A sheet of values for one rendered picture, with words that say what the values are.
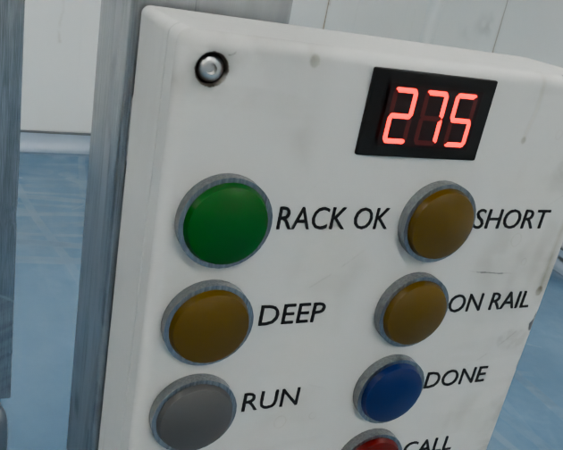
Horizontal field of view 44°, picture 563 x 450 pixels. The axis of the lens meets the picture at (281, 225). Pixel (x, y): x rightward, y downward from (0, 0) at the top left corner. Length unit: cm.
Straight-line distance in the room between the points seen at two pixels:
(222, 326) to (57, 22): 357
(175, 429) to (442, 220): 11
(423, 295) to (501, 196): 5
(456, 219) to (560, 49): 357
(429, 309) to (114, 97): 14
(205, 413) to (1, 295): 133
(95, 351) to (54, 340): 194
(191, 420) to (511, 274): 14
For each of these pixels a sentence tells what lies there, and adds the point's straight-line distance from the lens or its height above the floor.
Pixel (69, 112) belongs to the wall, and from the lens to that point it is 387.
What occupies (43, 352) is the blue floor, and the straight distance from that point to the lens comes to 220.
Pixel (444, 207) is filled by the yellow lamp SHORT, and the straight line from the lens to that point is 24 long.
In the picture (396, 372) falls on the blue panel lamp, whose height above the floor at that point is 110.
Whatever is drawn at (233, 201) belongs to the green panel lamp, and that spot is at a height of 117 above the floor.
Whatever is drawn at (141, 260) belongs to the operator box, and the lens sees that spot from 23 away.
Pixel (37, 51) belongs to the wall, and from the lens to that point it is 377.
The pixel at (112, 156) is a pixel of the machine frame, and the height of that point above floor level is 115.
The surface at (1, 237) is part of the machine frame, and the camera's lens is 149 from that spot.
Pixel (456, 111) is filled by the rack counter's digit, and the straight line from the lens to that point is 23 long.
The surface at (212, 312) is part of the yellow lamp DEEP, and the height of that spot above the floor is 113.
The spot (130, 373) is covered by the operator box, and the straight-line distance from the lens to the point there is 24.
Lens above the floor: 124
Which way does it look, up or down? 22 degrees down
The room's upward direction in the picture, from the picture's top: 11 degrees clockwise
